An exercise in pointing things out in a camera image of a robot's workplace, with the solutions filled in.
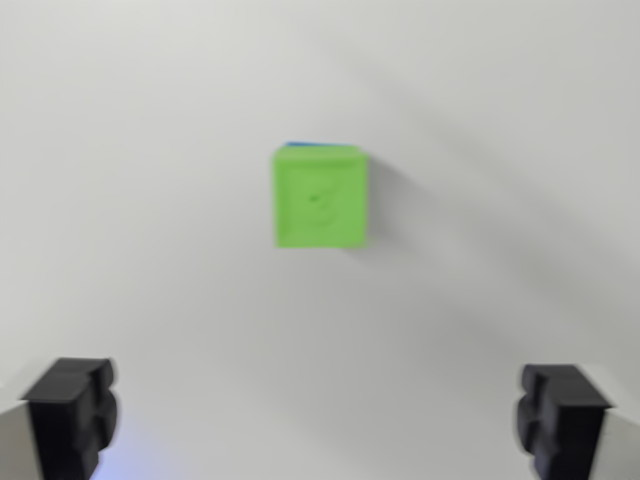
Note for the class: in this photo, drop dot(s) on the blue embossed cube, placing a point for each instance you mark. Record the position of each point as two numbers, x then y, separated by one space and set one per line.
320 144

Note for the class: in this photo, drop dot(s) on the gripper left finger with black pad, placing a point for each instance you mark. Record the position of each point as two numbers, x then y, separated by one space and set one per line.
60 425

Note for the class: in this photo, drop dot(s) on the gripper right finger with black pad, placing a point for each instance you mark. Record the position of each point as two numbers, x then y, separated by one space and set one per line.
570 425

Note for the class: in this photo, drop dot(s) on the green embossed cube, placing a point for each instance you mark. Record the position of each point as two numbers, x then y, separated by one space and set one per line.
320 197

